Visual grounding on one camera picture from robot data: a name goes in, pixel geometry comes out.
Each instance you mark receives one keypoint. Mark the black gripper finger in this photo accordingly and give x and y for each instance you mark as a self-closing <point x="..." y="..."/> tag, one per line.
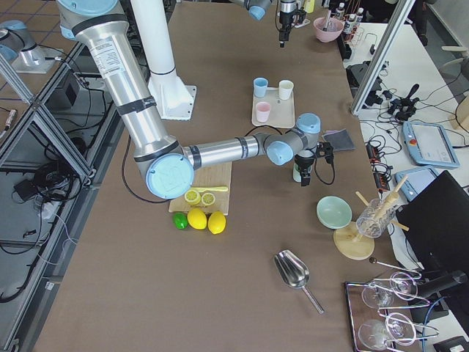
<point x="305" y="179"/>
<point x="283" y="37"/>

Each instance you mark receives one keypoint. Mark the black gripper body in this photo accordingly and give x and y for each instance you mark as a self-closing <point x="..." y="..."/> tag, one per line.
<point x="284" y="18"/>
<point x="303" y="161"/>

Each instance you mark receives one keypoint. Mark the green plastic cup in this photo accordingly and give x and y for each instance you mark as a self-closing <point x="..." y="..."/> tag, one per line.
<point x="296" y="173"/>

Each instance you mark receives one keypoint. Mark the cream plastic cup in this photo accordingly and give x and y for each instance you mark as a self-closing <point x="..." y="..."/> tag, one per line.
<point x="285" y="88"/>

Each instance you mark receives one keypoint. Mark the blue plastic cup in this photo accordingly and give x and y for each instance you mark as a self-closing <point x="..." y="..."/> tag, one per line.
<point x="260" y="87"/>

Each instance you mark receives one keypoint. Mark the pink plastic cup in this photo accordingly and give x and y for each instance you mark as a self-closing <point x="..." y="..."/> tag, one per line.
<point x="262" y="111"/>

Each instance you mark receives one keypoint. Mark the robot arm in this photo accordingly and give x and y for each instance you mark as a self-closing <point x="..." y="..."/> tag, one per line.
<point x="167" y="167"/>
<point x="257" y="9"/>

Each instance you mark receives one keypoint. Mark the cream rabbit tray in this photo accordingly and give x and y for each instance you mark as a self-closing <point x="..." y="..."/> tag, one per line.
<point x="282" y="112"/>

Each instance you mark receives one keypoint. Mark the metal rod black tip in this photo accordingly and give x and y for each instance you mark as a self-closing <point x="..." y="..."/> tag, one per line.
<point x="326" y="21"/>

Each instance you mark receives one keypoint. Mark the green bowl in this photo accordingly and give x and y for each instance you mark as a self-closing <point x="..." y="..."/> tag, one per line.
<point x="333" y="212"/>

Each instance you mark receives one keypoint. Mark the grey folded cloth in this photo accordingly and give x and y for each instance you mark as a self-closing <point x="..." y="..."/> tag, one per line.
<point x="340" y="140"/>

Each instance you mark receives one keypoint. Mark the pink bowl with ice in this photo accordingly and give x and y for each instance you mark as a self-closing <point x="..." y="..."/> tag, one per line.
<point x="332" y="32"/>

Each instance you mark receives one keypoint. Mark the small labelled bottle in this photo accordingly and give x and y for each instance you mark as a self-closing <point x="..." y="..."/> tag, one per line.
<point x="349" y="23"/>

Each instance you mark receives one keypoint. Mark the black power strip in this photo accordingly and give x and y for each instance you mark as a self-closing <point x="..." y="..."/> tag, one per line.
<point x="381" y="171"/>

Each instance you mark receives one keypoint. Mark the wooden stand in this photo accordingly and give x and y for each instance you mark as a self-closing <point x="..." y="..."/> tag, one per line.
<point x="359" y="247"/>

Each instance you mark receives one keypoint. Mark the clear glass on stand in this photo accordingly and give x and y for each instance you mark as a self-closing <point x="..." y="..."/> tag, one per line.
<point x="375" y="218"/>

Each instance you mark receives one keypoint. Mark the metal scoop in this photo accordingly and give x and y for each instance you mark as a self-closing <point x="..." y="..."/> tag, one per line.
<point x="295" y="274"/>

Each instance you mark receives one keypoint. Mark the wooden cutting board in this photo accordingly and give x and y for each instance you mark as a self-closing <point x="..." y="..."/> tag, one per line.
<point x="219" y="175"/>

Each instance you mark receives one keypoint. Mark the whole lemon near board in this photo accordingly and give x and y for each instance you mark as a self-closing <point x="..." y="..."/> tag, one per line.
<point x="216" y="223"/>

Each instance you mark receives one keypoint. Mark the lower lemon slice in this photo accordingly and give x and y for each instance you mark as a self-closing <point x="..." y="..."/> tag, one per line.
<point x="208" y="199"/>

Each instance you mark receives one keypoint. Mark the lemon slice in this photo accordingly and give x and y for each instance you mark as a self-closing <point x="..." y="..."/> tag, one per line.
<point x="192" y="197"/>
<point x="208" y="199"/>

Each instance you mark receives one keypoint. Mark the yellow plastic knife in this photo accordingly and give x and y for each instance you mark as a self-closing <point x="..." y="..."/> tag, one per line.
<point x="208" y="189"/>

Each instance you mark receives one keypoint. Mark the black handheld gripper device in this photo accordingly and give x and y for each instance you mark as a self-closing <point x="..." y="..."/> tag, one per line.
<point x="404" y="108"/>

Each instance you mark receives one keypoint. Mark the upper lemon slice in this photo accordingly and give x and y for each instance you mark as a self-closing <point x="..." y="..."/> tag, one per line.
<point x="192" y="197"/>

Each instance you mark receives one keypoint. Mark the blue teach pendant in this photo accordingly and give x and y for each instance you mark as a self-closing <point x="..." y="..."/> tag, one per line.
<point x="428" y="144"/>

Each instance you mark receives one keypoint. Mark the green lime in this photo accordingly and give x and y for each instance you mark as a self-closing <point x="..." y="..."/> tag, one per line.
<point x="180" y="220"/>

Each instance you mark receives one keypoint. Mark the black laptop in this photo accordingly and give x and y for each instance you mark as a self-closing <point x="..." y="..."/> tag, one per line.
<point x="438" y="225"/>

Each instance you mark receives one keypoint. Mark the upper wine glass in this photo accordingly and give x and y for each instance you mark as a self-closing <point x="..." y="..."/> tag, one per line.
<point x="380" y="293"/>

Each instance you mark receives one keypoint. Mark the wine glass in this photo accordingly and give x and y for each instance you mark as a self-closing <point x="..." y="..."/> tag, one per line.
<point x="380" y="293"/>
<point x="396" y="330"/>

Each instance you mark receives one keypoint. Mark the lower wine glass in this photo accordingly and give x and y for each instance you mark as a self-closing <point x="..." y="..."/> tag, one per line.
<point x="396" y="330"/>

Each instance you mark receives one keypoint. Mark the aluminium post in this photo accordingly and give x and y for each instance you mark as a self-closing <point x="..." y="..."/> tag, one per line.
<point x="403" y="7"/>

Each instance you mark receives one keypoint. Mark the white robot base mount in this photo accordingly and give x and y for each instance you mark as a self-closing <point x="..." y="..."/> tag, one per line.
<point x="175" y="100"/>

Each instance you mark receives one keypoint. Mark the aluminium frame truss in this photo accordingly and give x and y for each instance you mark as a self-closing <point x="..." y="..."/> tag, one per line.
<point x="60" y="131"/>

